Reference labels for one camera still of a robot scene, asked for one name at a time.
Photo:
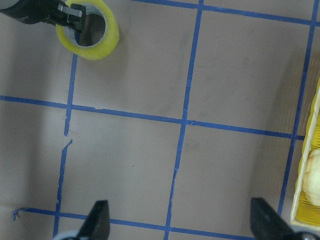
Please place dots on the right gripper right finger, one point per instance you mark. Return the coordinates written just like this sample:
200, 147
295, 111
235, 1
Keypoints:
265, 223

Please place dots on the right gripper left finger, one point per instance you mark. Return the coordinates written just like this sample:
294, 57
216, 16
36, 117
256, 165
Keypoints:
97, 224

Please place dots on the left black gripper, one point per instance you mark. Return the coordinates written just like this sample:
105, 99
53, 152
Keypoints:
36, 11

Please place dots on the yellow tape roll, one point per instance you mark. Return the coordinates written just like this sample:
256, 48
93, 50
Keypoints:
107, 42

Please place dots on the yellow plastic basket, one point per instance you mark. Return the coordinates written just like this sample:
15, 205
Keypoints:
303, 212

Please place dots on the cream banana toy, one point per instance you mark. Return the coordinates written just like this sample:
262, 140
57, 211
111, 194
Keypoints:
311, 179

